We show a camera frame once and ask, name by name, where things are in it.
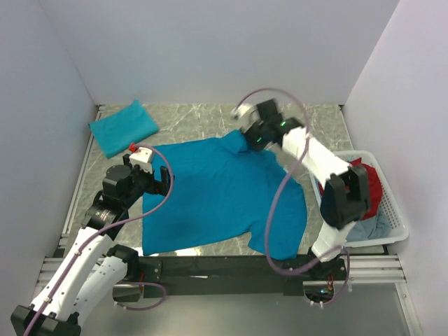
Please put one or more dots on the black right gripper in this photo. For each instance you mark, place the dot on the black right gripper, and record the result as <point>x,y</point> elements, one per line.
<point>246,136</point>

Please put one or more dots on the white plastic laundry basket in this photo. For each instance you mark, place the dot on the white plastic laundry basket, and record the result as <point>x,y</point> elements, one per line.
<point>392,217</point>

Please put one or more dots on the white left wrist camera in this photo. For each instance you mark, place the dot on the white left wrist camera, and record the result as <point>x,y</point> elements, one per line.
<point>141,156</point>

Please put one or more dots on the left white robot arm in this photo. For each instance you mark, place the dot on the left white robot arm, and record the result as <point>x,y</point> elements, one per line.
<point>94,264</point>

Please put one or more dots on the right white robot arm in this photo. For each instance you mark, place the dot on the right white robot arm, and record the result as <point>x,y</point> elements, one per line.
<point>346,194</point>

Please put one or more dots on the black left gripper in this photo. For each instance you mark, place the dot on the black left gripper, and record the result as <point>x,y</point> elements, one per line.
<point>158,187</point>

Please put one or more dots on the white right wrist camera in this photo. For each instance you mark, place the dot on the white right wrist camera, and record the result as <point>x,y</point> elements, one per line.
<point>245,115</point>

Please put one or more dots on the red t-shirt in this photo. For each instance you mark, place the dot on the red t-shirt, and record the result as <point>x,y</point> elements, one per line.
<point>375,188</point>

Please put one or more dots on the aluminium rail frame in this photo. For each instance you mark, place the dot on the aluminium rail frame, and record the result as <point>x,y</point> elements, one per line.
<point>184,122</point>

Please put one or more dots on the light blue t-shirt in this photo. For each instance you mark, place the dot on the light blue t-shirt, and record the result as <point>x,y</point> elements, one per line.
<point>376,227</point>

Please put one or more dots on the folded teal t-shirt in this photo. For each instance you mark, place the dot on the folded teal t-shirt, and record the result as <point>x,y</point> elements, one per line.
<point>116,132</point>

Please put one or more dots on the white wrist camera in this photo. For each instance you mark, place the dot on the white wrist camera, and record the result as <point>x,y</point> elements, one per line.
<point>141,156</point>
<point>245,115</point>

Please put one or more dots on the blue polo t-shirt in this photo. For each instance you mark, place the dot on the blue polo t-shirt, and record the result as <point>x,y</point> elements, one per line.
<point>222,189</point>

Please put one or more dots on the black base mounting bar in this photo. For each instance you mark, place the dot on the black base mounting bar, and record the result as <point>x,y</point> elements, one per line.
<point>218,275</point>

